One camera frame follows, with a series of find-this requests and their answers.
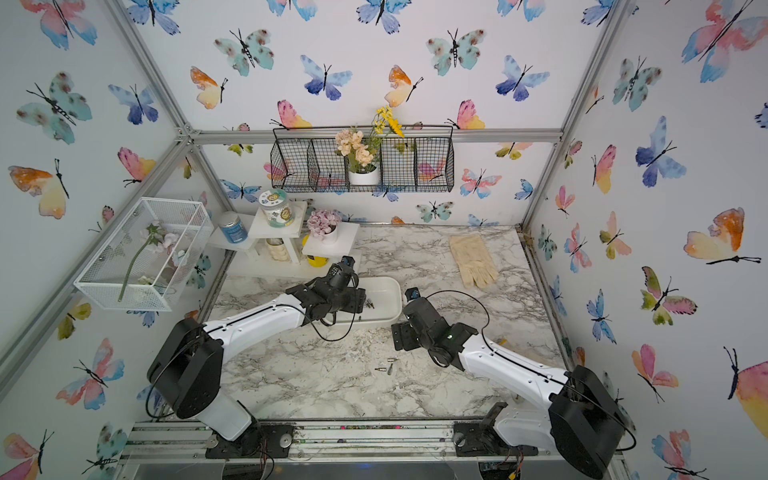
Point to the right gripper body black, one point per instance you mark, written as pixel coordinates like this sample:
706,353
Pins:
426,344

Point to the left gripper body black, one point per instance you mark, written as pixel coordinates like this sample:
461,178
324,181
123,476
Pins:
349,302

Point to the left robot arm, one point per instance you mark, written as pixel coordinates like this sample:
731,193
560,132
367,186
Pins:
187,370

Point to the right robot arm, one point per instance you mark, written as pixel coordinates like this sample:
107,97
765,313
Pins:
582,420

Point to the white plastic storage box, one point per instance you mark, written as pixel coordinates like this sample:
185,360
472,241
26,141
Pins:
385,293

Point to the yellow bottle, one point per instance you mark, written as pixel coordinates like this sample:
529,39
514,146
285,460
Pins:
314,261

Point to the pink flowers in pot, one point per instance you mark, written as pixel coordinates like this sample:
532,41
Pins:
323,225

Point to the beige jar under shelf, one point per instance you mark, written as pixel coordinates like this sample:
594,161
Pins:
278,249

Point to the white tiered wooden shelf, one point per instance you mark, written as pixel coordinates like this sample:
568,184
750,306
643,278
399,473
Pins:
252,257

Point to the beige work glove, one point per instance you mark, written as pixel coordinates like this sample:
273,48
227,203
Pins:
475,264

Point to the green lidded jar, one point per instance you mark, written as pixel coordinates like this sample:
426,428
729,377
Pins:
276,208

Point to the blue tin can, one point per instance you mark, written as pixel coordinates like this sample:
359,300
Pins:
232,227

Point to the flower pot in basket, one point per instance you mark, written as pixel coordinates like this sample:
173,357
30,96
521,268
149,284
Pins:
362,149

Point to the artificial pink flower stem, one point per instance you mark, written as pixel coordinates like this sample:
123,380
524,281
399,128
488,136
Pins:
158,241

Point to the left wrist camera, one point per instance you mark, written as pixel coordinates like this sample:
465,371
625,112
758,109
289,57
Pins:
347,263

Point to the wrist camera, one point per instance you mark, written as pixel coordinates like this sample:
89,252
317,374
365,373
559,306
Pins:
412,294
347,263

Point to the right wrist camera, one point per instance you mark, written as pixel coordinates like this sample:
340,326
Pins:
412,294

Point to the black wire wall basket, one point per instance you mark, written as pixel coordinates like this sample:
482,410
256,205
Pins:
303,160

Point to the white wire mesh cage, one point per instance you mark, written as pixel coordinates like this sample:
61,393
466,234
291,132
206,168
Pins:
101,279

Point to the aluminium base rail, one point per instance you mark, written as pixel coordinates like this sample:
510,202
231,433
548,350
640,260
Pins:
316,441

